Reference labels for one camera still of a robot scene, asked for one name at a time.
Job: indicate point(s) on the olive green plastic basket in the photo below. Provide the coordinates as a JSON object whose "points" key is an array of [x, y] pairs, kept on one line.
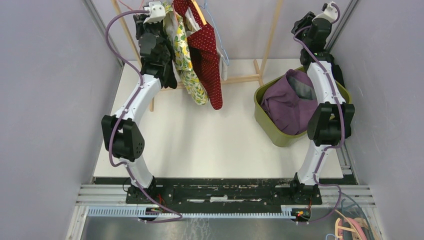
{"points": [[268, 126]]}

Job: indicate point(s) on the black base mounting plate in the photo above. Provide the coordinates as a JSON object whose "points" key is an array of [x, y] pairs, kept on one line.
{"points": [[231, 195]]}

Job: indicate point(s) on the purple pleated skirt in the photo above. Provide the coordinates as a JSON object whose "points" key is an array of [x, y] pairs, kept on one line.
{"points": [[290, 102]]}

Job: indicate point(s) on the pile of spare hangers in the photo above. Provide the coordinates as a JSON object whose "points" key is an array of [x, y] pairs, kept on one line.
{"points": [[352, 223]]}

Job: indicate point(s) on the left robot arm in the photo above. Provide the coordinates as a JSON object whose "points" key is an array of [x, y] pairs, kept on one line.
{"points": [[121, 134]]}

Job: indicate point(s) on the right aluminium frame post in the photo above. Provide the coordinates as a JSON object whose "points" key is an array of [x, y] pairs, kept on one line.
{"points": [[351, 7]]}

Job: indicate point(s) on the wooden clothes rack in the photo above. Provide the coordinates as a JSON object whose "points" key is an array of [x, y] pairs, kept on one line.
{"points": [[258, 64]]}

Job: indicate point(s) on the aluminium frame post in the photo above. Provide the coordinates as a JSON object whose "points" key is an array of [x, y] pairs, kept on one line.
{"points": [[96, 51], [351, 7]]}

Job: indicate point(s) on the left aluminium frame post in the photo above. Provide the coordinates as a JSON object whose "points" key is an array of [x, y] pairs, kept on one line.
{"points": [[96, 51]]}

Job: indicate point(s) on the white slotted cable duct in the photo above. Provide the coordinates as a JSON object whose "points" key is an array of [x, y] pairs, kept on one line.
{"points": [[146, 212]]}

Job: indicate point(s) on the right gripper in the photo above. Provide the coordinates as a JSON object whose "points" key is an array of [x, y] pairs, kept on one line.
{"points": [[306, 21]]}

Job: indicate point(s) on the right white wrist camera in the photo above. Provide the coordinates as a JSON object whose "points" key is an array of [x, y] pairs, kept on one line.
{"points": [[331, 12]]}

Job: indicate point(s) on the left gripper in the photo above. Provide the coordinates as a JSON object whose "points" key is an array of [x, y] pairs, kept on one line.
{"points": [[141, 26]]}

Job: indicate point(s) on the lemon print skirt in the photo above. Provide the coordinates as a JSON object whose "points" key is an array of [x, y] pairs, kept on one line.
{"points": [[173, 25]]}

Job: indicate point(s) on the black garment behind basket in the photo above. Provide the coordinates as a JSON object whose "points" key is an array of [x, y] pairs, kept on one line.
{"points": [[337, 74]]}

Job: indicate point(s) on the blue wire hanger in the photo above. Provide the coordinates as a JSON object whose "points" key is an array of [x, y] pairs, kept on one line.
{"points": [[220, 43]]}

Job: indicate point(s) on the red polka dot skirt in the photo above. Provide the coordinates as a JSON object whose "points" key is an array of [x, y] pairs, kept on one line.
{"points": [[203, 51]]}

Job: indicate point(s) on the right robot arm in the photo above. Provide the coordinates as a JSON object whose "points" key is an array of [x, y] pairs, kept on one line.
{"points": [[316, 61]]}

